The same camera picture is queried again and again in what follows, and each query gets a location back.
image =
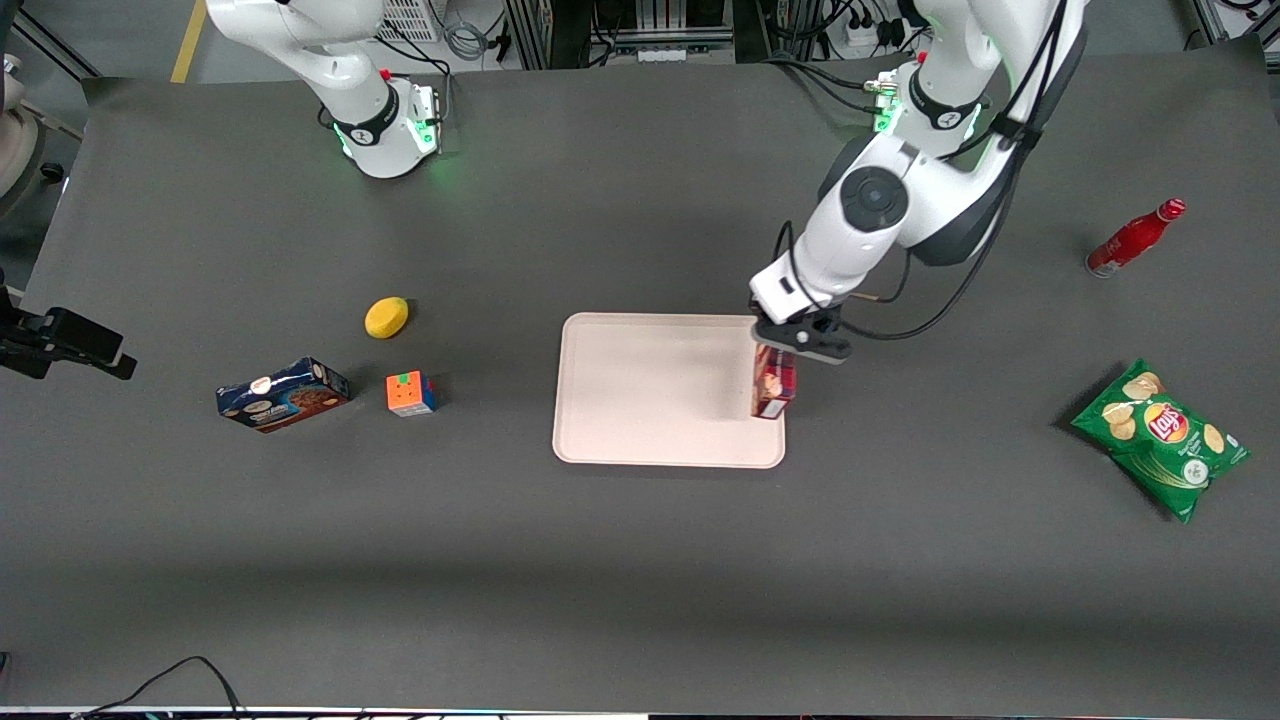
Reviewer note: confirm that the white mesh basket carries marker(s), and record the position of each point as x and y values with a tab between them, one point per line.
410	18

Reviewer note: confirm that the beige chair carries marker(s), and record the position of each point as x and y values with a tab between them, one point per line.
15	150

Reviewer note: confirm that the red bottle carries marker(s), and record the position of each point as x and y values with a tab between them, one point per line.
1135	238

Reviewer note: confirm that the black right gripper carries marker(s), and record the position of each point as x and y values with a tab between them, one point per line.
14	337

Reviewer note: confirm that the pale plastic tray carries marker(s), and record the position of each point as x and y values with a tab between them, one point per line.
650	390

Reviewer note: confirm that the metal rack frame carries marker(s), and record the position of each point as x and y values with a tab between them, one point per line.
560	30

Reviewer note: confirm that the yellow floor tape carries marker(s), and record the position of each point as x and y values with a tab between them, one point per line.
188	40

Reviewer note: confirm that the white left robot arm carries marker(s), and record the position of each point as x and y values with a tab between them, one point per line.
875	200

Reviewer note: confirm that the yellow lemon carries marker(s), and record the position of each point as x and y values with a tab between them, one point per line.
386	318

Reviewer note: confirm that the red cookie box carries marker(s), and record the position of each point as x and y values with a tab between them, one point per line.
775	385

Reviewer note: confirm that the white power strip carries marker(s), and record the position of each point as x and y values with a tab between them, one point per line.
662	54

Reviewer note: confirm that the green chips bag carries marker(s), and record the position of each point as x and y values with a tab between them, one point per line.
1160	440

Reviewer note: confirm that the orange faced puzzle cube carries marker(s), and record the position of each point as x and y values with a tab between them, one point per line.
405	392

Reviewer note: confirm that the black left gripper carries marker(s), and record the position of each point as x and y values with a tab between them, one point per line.
822	323

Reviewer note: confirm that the blue cookie box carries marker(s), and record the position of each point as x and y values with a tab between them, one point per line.
285	395

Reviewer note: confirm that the dark grey table mat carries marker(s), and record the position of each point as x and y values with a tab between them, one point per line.
640	560

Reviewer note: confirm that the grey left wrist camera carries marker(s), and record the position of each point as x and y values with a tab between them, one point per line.
828	347

